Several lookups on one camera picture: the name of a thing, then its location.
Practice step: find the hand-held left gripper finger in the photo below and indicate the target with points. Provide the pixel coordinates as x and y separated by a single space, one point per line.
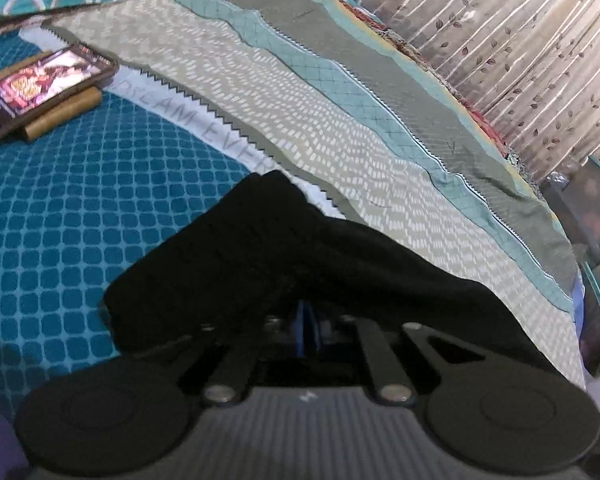
301 330
314 331

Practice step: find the black pants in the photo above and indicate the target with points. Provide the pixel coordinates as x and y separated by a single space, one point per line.
280 240

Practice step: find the teal patchwork bedspread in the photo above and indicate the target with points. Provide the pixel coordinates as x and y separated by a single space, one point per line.
380 175

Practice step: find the wooden block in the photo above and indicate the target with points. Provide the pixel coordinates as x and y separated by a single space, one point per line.
62 112

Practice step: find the leaf print curtain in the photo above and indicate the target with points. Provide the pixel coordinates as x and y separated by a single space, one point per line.
505 45

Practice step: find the smartphone with lit screen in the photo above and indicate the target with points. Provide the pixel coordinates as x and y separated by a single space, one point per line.
40 87

